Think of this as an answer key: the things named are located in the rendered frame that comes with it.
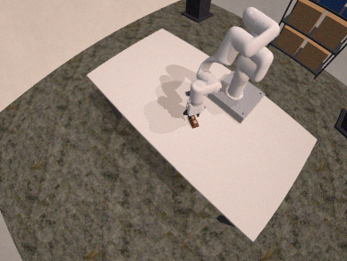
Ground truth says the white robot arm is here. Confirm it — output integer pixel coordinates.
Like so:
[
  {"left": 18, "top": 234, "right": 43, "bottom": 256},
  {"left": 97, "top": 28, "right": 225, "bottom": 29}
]
[{"left": 185, "top": 7, "right": 280, "bottom": 106}]

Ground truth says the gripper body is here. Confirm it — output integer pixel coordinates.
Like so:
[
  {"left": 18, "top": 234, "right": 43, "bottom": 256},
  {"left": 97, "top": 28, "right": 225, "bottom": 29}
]
[{"left": 186, "top": 100, "right": 205, "bottom": 116}]

